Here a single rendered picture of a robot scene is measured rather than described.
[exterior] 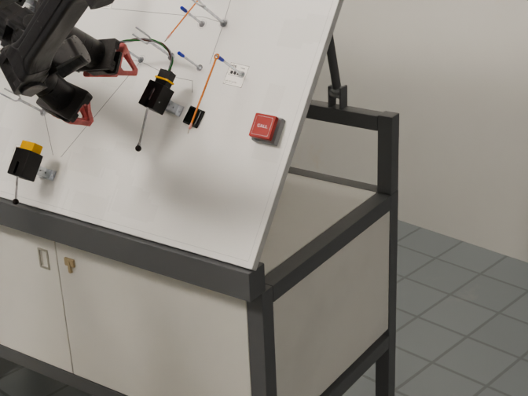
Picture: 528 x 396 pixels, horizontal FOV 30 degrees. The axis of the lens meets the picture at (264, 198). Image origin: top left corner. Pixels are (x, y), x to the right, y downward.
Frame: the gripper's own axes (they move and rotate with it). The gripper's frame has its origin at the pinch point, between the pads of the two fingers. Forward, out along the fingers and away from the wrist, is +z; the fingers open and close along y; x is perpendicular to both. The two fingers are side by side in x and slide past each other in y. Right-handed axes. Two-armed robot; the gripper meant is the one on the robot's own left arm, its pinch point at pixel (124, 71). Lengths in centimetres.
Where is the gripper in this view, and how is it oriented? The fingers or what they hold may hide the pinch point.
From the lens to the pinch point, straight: 207.2
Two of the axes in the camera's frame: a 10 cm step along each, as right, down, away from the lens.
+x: -1.9, 9.6, -2.1
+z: 5.5, 2.8, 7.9
